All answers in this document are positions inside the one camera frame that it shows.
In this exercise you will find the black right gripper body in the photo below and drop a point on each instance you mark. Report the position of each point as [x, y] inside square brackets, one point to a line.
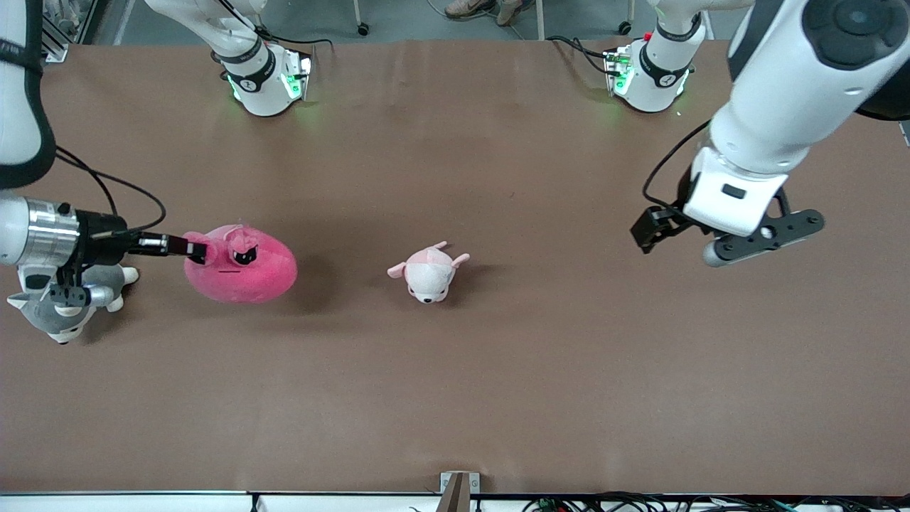
[99, 240]

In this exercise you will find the round hot pink plush toy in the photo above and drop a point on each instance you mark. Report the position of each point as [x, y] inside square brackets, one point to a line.
[263, 274]

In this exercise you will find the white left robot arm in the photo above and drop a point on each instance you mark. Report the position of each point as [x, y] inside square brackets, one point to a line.
[782, 107]

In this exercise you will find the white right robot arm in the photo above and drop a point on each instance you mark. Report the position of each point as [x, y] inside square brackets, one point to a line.
[263, 92]

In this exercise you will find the grey and white husky plush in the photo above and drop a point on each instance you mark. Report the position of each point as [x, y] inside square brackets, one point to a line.
[43, 323]

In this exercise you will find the black caster wheel leg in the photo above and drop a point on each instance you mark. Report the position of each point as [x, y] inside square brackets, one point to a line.
[362, 28]
[624, 28]

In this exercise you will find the brown table cover sheet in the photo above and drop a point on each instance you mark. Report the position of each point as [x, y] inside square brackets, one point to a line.
[498, 391]

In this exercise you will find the white and pink plush dog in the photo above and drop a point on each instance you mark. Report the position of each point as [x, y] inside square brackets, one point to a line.
[430, 277]

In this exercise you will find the beige sneaker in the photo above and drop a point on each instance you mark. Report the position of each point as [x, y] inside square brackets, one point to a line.
[510, 11]
[469, 7]

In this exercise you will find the aluminium frame post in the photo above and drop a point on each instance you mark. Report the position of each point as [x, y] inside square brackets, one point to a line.
[53, 46]

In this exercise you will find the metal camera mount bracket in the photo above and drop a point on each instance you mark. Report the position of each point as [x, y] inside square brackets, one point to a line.
[458, 487]

